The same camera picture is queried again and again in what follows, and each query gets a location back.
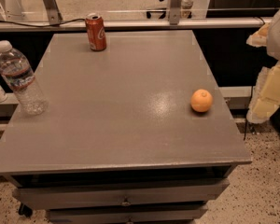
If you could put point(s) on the grey drawer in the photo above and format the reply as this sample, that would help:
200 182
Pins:
125 194
128 215

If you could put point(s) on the black caster wheel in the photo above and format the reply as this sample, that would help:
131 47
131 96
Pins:
25 210

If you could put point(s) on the red soda can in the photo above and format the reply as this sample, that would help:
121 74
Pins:
96 31

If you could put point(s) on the lower grey drawer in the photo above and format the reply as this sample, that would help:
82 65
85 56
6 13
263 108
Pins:
128 215

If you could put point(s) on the upper grey drawer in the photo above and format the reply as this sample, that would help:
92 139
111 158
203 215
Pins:
125 194

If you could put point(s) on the metal horizontal rail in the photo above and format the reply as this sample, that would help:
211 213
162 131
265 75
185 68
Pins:
79 24

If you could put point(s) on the grey drawer cabinet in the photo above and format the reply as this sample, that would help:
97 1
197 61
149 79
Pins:
122 115

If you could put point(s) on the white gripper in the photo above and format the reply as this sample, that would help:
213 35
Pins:
266 95

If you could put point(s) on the clear plastic water bottle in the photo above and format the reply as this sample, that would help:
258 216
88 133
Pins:
18 74

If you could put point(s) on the orange fruit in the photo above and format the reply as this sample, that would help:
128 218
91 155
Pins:
201 100

